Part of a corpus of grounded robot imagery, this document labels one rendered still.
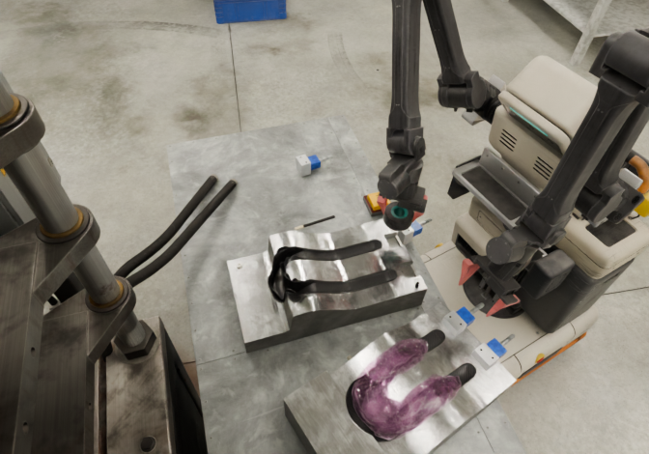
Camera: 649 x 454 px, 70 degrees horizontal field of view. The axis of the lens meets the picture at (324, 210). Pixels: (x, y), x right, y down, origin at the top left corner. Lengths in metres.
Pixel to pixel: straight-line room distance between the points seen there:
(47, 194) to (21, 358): 0.26
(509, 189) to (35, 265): 1.13
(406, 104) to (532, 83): 0.31
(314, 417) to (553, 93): 0.90
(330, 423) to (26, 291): 0.64
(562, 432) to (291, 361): 1.33
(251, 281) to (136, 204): 1.58
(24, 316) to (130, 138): 2.43
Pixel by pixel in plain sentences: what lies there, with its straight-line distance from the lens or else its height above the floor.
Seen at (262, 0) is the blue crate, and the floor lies 0.18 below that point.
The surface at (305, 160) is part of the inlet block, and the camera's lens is 1.63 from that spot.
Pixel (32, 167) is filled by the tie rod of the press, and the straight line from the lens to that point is 0.85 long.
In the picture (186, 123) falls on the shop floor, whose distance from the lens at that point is 3.25.
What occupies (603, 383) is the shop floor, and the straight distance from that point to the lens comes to 2.45.
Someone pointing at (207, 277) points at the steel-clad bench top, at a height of 0.80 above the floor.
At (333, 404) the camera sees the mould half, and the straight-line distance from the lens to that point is 1.11.
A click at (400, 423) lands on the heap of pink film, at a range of 1.13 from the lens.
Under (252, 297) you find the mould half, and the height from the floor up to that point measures 0.86.
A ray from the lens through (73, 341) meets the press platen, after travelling 1.13.
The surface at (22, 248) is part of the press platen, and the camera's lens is 0.97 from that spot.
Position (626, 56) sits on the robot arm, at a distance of 0.85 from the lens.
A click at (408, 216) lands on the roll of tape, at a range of 1.28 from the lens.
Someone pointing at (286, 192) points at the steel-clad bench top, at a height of 0.80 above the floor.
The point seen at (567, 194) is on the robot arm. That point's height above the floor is 1.33.
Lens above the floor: 1.96
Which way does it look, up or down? 49 degrees down
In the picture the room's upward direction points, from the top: 2 degrees clockwise
